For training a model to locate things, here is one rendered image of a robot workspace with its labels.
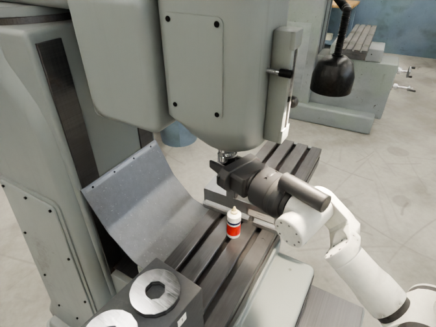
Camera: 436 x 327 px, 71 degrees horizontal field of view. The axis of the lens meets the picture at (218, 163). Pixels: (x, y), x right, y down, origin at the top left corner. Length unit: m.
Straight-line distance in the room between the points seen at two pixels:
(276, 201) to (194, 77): 0.28
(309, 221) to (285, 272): 0.45
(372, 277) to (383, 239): 1.87
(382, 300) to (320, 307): 0.47
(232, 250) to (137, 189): 0.36
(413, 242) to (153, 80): 2.24
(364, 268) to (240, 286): 0.34
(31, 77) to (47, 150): 0.18
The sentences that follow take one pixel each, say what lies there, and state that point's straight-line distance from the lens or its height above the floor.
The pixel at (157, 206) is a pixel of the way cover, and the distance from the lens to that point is 1.05.
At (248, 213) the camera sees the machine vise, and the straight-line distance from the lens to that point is 0.97.
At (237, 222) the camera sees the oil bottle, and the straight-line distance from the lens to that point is 0.88.
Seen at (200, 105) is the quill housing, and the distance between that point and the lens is 0.57.
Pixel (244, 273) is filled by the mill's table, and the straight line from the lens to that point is 0.86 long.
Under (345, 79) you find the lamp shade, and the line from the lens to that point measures 0.57.
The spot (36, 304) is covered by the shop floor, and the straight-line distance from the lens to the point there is 2.18.
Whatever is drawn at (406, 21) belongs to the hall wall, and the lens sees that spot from 7.10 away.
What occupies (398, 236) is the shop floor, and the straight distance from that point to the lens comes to 2.56.
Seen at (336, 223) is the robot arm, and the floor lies 1.22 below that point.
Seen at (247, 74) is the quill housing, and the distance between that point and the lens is 0.53.
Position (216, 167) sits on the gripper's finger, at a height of 1.24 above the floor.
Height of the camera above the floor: 1.66
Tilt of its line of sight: 35 degrees down
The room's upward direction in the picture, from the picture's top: straight up
